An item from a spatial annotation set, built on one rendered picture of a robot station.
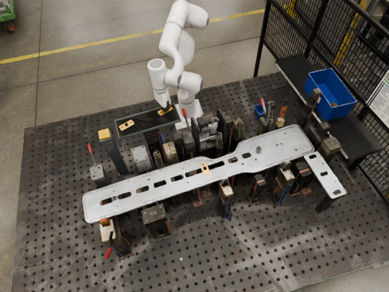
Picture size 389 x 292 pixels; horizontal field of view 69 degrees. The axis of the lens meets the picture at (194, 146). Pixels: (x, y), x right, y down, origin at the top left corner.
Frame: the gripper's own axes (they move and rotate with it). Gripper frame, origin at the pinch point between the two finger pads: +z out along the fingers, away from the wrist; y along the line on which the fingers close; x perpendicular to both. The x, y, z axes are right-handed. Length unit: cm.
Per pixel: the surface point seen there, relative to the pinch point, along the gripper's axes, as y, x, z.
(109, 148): -9.3, -36.2, 18.1
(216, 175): 42.0, 3.8, 24.1
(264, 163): 53, 30, 24
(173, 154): 18.9, -9.6, 17.5
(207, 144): 20.6, 14.3, 27.5
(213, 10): -208, 210, 125
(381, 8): -19, 292, 69
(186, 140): 16.1, 1.7, 16.3
